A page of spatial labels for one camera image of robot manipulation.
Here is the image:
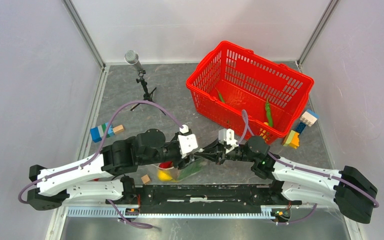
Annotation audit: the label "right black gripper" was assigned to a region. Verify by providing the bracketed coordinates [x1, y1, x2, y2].
[193, 138, 256, 166]

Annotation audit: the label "red toy pepper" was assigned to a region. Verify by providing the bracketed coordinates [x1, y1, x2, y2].
[158, 161, 174, 170]

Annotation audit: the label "polka dot zip bag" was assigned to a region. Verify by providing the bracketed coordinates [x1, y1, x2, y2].
[147, 160, 208, 183]

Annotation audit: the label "yellow toy pepper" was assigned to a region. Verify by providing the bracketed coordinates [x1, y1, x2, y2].
[157, 169, 174, 182]

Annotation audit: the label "green toy cucumber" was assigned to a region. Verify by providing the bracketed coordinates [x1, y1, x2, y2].
[177, 159, 207, 181]

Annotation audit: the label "red plastic basket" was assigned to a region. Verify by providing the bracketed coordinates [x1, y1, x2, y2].
[186, 41, 315, 144]

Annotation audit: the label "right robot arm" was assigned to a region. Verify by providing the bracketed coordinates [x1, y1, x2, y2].
[194, 136, 380, 224]

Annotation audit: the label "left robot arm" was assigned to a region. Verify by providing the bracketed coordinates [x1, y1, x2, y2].
[26, 128, 199, 211]

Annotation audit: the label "small wooden cube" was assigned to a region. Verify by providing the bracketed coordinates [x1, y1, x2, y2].
[140, 174, 152, 185]

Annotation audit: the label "long green chili pepper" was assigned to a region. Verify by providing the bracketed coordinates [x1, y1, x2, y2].
[216, 89, 225, 103]

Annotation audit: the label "tan wooden block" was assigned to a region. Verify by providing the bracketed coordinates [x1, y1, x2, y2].
[112, 124, 125, 135]

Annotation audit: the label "black tripod stand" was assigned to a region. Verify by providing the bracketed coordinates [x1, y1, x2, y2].
[136, 70, 157, 102]

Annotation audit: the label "small green pepper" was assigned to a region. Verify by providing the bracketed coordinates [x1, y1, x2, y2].
[264, 99, 274, 127]

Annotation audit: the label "yellow green toy blocks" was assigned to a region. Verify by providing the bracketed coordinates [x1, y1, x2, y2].
[282, 130, 300, 149]

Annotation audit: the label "blue green toy blocks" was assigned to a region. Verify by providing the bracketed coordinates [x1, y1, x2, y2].
[89, 122, 115, 143]

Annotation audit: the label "white blue toy block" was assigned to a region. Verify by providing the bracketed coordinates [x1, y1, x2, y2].
[299, 109, 319, 127]

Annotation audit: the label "silver microphone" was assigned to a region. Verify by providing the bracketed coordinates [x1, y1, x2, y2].
[124, 50, 144, 73]

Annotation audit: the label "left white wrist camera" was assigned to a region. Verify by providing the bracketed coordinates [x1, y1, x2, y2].
[177, 124, 199, 159]

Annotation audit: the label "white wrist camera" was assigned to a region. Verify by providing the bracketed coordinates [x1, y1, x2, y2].
[218, 128, 239, 154]
[177, 124, 199, 159]

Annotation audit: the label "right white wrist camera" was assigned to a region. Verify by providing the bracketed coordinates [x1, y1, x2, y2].
[218, 128, 239, 154]

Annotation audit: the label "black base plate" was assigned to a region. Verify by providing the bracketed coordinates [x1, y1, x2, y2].
[114, 184, 302, 214]

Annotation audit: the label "white cable tray rail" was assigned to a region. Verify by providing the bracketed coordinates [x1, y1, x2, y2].
[67, 206, 275, 220]

